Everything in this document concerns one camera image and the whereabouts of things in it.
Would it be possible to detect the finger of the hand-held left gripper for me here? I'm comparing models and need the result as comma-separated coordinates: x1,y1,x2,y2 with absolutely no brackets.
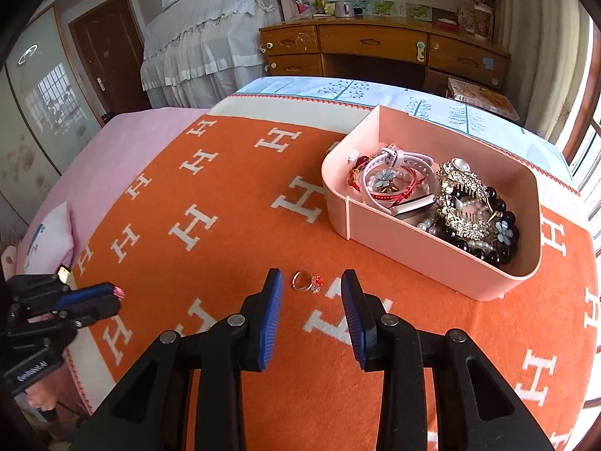
61,296,122,328
55,282,118,312

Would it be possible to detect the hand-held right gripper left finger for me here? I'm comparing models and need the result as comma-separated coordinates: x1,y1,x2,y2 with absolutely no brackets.
70,268,285,451

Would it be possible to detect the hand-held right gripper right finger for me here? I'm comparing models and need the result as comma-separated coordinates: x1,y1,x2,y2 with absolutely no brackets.
340,269,557,451

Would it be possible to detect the ring with red stone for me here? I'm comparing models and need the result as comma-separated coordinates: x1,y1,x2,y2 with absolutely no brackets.
292,271,325,294

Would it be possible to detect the pink storage box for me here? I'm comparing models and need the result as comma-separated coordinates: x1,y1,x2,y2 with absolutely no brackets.
322,104,543,301

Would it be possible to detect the black bead bracelet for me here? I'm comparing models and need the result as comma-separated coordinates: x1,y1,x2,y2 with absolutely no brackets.
441,187,520,265

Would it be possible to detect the person's left hand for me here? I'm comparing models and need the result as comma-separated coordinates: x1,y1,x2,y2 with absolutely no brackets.
26,369,66,414

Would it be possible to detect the pink cushion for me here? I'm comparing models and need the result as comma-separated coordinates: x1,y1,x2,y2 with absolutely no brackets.
16,202,76,274

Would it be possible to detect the orange patterned blanket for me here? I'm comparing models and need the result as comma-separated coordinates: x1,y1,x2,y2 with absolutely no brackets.
63,94,599,451

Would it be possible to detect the rose gold bar clip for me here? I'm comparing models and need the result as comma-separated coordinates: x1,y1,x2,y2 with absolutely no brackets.
392,195,435,218

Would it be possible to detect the pink bed sheet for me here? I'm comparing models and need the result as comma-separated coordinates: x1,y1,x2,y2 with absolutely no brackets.
19,108,210,254

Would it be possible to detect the rhinestone hair claw clip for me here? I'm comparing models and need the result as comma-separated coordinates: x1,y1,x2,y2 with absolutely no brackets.
434,157,494,241

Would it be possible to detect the blue flower hair clip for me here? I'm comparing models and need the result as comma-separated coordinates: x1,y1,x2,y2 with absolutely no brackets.
494,221,516,246

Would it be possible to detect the frosted glass sliding door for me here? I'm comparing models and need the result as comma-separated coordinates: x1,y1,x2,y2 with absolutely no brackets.
5,7,101,177

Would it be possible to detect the blue tree print sheet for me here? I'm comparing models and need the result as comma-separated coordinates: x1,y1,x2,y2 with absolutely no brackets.
235,76,583,193

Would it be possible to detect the brown wooden door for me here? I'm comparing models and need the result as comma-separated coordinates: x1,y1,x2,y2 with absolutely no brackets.
69,0,151,125

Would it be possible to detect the stack of books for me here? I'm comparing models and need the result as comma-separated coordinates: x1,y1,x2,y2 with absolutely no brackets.
446,77,521,120

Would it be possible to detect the white lace covered furniture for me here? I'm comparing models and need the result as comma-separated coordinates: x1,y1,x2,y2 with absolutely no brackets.
141,0,282,109

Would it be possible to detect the wooden desk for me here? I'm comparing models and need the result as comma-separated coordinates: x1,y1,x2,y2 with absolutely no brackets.
259,16,512,99

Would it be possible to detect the window with metal bars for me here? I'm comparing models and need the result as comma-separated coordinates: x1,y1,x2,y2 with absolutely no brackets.
559,9,601,198

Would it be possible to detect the floral container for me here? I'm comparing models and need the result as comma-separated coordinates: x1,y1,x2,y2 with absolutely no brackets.
458,2,496,41

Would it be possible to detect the pale curtain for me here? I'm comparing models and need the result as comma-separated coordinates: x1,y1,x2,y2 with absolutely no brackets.
493,0,592,142

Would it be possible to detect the red string bracelet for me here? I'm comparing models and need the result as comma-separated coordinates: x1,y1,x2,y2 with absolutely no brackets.
350,166,421,200

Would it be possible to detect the white watch strap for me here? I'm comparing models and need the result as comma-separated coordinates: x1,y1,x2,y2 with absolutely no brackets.
364,145,433,212

